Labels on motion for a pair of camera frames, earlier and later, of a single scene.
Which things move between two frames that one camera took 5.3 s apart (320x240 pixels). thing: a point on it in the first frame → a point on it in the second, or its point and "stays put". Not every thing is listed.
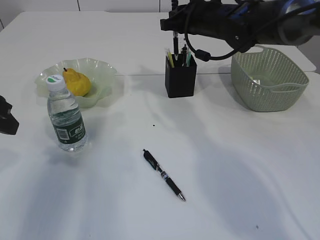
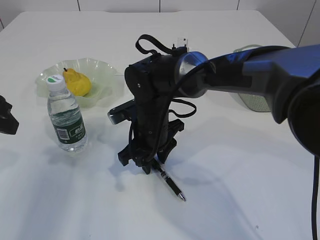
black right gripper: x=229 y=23 → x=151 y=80
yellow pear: x=78 y=84 stays put
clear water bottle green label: x=65 y=115 stays put
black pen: x=156 y=166 stays put
